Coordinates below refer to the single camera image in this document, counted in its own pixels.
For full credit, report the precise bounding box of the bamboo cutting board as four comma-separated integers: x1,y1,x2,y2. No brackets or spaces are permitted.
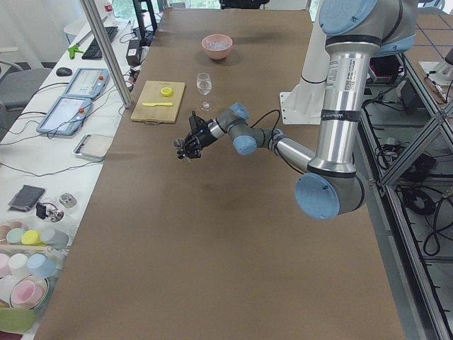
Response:
130,81,185,124

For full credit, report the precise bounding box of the person in black clothes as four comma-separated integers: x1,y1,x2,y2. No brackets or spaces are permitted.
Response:
219,0,270,9

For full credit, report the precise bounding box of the upper teach pendant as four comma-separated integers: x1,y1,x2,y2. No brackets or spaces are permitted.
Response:
64,68,110,99

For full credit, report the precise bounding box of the yellow plastic knife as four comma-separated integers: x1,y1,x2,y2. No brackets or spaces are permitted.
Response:
142,102,173,107

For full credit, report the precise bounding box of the clear wine glass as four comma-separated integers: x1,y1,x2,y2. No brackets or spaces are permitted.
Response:
196,72,212,111

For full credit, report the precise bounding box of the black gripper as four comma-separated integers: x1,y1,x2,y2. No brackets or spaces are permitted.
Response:
176,129,217,159

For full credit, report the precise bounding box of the silver metal tray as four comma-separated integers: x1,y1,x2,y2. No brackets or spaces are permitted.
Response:
73,134,113,161

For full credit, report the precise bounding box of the small steel round tin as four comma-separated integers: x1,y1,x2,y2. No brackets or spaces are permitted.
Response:
59,193,77,209

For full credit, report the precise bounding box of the pink bowl of ice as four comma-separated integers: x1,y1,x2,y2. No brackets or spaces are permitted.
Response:
201,34,233,60

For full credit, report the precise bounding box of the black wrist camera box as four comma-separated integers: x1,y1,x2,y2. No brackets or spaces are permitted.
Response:
189,111,206,135

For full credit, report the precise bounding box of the pink bowl on side table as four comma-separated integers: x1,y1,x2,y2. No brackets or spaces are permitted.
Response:
10,276,48,309

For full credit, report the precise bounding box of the black keyboard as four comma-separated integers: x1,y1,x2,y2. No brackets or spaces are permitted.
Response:
81,25,119,60

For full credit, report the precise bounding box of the teach pendant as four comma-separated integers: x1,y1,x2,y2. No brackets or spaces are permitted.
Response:
36,96,92,137
64,68,110,99

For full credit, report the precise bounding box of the grey folded cloth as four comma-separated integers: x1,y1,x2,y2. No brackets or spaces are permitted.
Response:
8,185,45,212

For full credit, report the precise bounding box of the lower teach pendant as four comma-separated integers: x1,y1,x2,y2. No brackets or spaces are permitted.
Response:
36,96,92,137

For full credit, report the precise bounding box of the black computer mouse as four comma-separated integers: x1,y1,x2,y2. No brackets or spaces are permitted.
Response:
56,67,73,77

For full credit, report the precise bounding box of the yellow lemon slice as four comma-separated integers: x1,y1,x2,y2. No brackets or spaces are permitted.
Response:
161,86,173,97

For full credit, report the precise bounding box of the aluminium frame post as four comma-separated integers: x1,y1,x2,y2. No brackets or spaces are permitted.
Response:
79,0,132,108

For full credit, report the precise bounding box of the light blue cup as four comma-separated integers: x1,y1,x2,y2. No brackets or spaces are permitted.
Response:
27,254,56,278

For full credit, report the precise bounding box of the white pedestal column base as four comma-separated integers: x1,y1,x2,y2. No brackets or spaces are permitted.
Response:
280,19,330,125

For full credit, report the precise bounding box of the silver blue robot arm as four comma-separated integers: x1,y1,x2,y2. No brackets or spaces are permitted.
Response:
174,1,418,220

